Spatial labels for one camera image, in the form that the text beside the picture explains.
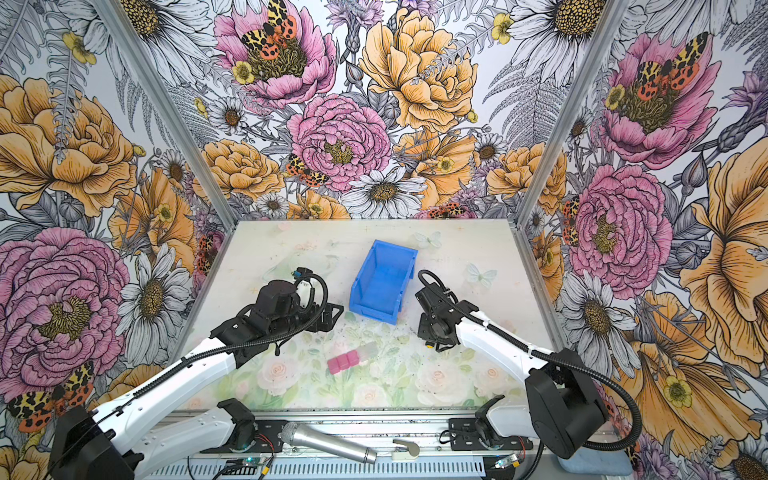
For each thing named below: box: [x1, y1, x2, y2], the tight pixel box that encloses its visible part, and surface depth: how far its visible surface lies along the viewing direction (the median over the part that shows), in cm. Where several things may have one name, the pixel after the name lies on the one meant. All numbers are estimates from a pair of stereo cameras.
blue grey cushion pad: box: [558, 448, 633, 476], surface depth 69 cm
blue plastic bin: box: [349, 239, 419, 325], surface depth 103 cm
